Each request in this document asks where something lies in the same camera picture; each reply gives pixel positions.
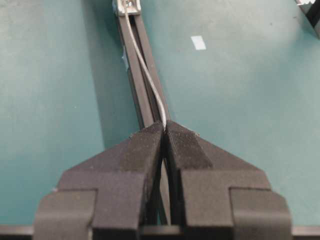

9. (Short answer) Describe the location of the black bottom edge rail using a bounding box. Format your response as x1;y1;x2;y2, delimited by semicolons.
295;0;320;38

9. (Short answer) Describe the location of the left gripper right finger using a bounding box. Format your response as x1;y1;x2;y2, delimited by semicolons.
164;120;292;240

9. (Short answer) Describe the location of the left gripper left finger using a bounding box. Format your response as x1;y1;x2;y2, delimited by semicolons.
33;122;164;240

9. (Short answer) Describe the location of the silver bracket with hole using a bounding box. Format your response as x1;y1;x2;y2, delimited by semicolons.
112;0;142;16

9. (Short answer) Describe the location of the small tape patch lower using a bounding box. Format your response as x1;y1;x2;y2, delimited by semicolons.
190;35;207;51

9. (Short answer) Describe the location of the thin white wire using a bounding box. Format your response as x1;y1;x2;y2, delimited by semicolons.
123;4;170;181

